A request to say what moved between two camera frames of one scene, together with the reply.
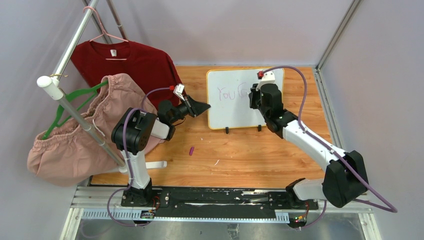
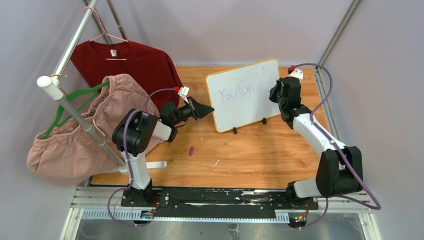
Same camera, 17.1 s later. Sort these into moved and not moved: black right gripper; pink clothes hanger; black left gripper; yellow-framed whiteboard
Moved: black right gripper
Not moved: black left gripper; pink clothes hanger; yellow-framed whiteboard
